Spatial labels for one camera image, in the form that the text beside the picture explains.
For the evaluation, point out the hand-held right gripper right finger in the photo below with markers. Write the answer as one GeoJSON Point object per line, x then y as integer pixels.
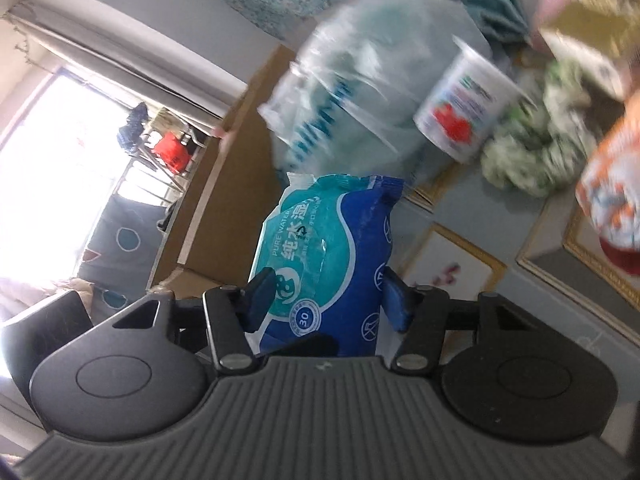
{"type": "Point", "coordinates": [395, 300]}

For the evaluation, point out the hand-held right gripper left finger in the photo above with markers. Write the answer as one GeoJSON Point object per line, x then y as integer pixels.
{"type": "Point", "coordinates": [262, 295]}

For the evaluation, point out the blue wet wipes pack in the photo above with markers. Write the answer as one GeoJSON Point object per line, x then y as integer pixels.
{"type": "Point", "coordinates": [330, 250]}

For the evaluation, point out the brown cardboard box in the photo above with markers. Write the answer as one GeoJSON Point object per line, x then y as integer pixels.
{"type": "Point", "coordinates": [225, 185]}

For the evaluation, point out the white yogurt cup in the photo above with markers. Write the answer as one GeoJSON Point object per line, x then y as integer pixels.
{"type": "Point", "coordinates": [470, 105]}

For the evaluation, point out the grey patterned hanging sheet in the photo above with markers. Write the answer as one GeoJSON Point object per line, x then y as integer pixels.
{"type": "Point", "coordinates": [125, 240]}

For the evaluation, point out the red hanging cloth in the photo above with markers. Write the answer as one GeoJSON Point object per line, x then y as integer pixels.
{"type": "Point", "coordinates": [172, 152]}

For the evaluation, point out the green white braided scrunchie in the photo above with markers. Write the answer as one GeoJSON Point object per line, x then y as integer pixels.
{"type": "Point", "coordinates": [535, 150]}

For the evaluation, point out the blue hanging garment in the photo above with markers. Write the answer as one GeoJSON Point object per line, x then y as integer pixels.
{"type": "Point", "coordinates": [132, 125]}

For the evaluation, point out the translucent plastic bag teal print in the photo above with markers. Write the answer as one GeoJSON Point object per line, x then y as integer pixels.
{"type": "Point", "coordinates": [370, 75]}

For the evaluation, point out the gold snack packet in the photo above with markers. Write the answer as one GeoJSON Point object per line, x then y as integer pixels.
{"type": "Point", "coordinates": [615, 190]}

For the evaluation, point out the light blue towel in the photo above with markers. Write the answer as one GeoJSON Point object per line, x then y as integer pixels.
{"type": "Point", "coordinates": [492, 0]}

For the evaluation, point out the small beige box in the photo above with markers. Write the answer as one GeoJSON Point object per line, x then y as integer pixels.
{"type": "Point", "coordinates": [595, 20]}

